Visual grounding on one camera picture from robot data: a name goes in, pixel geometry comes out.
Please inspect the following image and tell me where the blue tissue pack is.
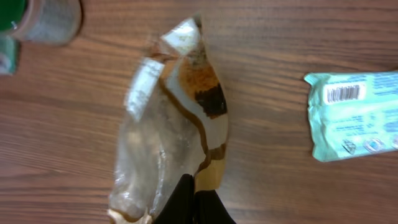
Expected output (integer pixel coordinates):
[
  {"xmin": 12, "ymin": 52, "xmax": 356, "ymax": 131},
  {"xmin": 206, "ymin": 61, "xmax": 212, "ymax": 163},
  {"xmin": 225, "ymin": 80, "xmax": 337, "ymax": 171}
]
[{"xmin": 0, "ymin": 36, "xmax": 20, "ymax": 75}]

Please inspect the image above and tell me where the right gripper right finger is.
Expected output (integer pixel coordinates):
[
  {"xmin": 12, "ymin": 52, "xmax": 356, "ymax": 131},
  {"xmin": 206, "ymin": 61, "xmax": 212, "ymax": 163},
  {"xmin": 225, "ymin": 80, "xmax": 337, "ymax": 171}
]
[{"xmin": 193, "ymin": 190, "xmax": 236, "ymax": 224}]

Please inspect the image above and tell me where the beige snack pouch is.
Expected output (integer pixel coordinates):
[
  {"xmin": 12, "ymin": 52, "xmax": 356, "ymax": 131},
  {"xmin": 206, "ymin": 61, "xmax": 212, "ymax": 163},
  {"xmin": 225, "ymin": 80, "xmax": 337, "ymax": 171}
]
[{"xmin": 107, "ymin": 14, "xmax": 229, "ymax": 223}]

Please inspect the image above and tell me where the mint green wipes pack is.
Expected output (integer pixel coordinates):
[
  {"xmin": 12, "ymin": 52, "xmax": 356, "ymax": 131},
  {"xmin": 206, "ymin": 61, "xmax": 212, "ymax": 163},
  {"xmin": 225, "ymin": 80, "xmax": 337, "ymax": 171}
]
[{"xmin": 304, "ymin": 71, "xmax": 397, "ymax": 162}]

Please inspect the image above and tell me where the green lid jar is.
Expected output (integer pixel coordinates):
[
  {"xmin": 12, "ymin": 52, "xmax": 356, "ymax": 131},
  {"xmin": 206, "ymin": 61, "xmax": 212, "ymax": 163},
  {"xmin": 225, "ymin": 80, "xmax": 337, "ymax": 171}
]
[{"xmin": 1, "ymin": 0, "xmax": 83, "ymax": 45}]

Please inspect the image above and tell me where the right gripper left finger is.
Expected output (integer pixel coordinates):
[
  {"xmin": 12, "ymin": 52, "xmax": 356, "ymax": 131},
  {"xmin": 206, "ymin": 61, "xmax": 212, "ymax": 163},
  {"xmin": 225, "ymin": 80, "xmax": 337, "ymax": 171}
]
[{"xmin": 154, "ymin": 174, "xmax": 194, "ymax": 224}]

